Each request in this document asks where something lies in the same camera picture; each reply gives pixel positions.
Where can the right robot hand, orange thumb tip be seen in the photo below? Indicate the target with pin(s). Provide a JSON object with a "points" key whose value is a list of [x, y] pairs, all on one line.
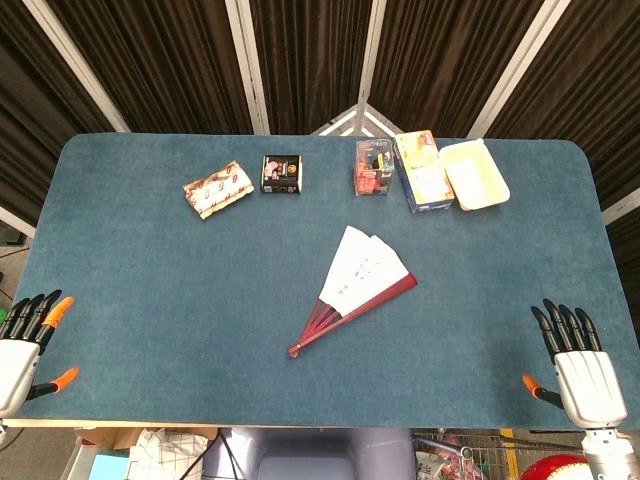
{"points": [[587, 385]]}

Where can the left robot hand, orange fingertips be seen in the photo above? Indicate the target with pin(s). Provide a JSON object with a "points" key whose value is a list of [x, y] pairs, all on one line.
{"points": [[17, 360]]}

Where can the red ribbed paper folding fan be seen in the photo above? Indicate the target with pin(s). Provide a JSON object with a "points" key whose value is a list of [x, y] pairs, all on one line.
{"points": [[360, 270]]}

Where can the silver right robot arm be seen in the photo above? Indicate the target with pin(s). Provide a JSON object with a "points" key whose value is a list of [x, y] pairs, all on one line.
{"points": [[607, 452]]}

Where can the grey purple robot base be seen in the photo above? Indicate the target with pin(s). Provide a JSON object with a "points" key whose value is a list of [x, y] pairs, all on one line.
{"points": [[310, 455]]}

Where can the brown cardboard box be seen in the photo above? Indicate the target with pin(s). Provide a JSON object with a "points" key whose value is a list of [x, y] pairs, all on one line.
{"points": [[107, 439]]}

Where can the light blue box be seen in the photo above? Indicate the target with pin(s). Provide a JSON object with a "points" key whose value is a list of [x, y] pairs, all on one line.
{"points": [[107, 467]]}

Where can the white checked cloth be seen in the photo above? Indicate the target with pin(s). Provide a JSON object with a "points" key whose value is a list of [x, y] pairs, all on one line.
{"points": [[165, 457]]}

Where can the blue felt table cover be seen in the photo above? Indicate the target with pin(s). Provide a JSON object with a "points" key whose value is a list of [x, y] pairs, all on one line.
{"points": [[200, 300]]}

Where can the brown pleated curtain panel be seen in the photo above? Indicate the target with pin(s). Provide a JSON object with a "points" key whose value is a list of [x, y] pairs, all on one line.
{"points": [[450, 60], [160, 65], [30, 125], [310, 50], [600, 100]]}

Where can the cream plastic tray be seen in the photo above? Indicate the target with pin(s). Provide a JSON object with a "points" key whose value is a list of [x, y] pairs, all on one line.
{"points": [[472, 175]]}

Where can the gold red snack packet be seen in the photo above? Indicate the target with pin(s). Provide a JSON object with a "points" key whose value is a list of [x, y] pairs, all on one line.
{"points": [[217, 190]]}

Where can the blue yellow cardboard box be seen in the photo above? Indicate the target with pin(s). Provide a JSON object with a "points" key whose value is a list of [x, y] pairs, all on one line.
{"points": [[422, 175]]}

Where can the clear plastic box red items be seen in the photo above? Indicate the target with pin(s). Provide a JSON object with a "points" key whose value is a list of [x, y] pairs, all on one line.
{"points": [[372, 170]]}

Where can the small black printed box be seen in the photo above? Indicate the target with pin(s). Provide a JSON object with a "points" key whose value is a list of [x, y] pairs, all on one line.
{"points": [[281, 174]]}

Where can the white frame bar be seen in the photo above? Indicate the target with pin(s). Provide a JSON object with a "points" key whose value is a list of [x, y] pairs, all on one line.
{"points": [[15, 220], [622, 207]]}

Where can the white frame post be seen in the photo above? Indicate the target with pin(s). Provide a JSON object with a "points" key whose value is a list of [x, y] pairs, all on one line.
{"points": [[75, 62], [520, 65], [369, 60], [247, 65]]}

